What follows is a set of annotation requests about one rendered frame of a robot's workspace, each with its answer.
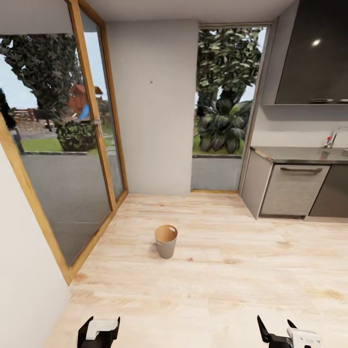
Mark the trash can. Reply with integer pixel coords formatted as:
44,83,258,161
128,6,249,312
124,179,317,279
155,225,178,259

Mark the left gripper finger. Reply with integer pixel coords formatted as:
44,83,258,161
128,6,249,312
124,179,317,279
112,317,120,342
78,317,93,333

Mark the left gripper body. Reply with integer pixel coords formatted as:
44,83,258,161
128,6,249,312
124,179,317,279
77,329,113,348

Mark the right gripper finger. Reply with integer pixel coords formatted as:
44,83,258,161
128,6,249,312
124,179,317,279
257,315,275,343
287,319,297,329

